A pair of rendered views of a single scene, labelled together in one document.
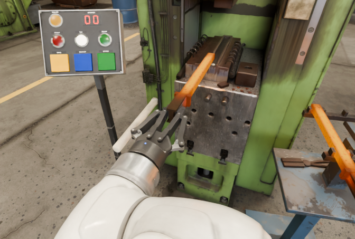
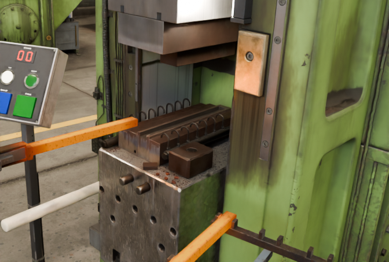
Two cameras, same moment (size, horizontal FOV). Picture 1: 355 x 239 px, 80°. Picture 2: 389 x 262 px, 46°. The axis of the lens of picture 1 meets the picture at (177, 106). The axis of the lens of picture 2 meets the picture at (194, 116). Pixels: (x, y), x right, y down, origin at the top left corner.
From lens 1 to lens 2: 0.86 m
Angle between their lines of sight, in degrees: 24
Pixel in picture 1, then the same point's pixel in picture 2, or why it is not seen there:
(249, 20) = not seen: hidden behind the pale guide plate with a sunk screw
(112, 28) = (43, 69)
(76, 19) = (10, 52)
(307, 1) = (253, 72)
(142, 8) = (99, 51)
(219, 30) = (222, 97)
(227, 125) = (153, 231)
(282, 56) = (243, 144)
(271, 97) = (239, 209)
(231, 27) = not seen: hidden behind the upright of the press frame
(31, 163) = not seen: outside the picture
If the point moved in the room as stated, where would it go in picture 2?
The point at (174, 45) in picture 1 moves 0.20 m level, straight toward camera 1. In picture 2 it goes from (129, 104) to (101, 122)
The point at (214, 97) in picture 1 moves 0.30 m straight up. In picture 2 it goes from (136, 182) to (138, 90)
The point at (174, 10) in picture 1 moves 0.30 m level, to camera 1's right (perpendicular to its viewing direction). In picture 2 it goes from (130, 59) to (209, 71)
